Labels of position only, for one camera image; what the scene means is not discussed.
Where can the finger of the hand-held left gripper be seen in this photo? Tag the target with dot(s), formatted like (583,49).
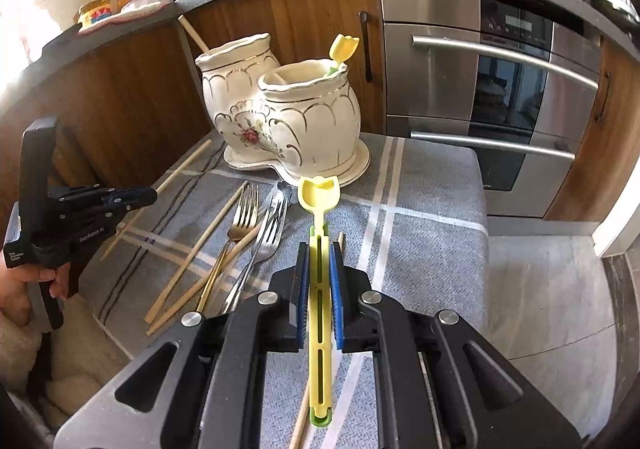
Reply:
(116,215)
(135,195)

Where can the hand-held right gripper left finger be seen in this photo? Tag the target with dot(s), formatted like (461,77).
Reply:
(300,294)

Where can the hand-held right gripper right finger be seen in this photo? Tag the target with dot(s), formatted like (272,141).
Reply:
(337,299)

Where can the yellow tulip plastic utensil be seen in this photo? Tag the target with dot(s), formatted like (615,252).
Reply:
(319,279)
(341,51)

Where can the silver fork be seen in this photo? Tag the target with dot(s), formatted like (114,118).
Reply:
(280,199)
(269,241)

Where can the gold fork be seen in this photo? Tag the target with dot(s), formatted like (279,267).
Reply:
(243,214)

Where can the cream ceramic utensil holder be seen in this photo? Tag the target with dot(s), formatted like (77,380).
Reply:
(295,124)

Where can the person's left hand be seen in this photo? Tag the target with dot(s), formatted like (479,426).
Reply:
(30,281)

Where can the grey striped cloth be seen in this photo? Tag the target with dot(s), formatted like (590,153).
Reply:
(425,239)

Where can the white fleece robe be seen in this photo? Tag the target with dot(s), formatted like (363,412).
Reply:
(30,369)

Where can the yellow lid jar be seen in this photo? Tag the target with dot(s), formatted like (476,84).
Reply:
(94,11)

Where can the white bowl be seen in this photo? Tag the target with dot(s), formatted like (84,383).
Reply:
(142,5)

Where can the stainless steel built-in oven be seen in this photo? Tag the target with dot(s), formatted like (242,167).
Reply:
(430,89)

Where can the black electric griddle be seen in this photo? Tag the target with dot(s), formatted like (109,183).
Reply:
(607,1)

